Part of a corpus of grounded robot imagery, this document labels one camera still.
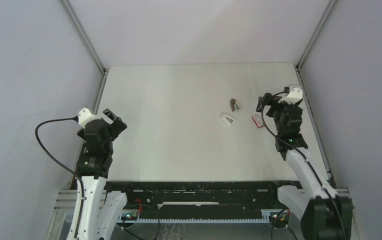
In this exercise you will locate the circuit board with wires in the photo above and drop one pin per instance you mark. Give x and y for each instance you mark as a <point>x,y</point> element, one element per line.
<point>280,217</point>
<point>135,216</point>

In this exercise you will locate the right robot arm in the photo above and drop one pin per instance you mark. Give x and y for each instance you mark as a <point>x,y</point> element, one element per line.
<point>323,214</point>

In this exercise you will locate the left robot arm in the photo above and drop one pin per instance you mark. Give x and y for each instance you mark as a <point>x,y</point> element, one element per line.
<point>95,215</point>

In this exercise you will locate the left circuit board with wires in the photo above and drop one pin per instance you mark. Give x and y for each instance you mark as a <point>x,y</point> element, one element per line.
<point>135,216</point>

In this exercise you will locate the right circuit board with wires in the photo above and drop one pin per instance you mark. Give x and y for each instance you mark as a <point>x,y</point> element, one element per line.
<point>280,217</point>

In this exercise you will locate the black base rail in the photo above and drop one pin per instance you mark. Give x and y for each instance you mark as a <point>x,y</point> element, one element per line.
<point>202,200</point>

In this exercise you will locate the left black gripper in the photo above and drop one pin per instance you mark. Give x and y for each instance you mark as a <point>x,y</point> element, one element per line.
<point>118,126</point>

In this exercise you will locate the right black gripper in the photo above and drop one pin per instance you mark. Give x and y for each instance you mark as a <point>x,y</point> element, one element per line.
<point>274,105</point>

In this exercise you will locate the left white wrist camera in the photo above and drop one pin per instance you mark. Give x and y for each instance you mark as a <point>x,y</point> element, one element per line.
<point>84,116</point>

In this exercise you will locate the red white staple box sleeve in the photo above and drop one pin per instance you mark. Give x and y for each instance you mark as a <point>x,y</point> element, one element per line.
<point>257,119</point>

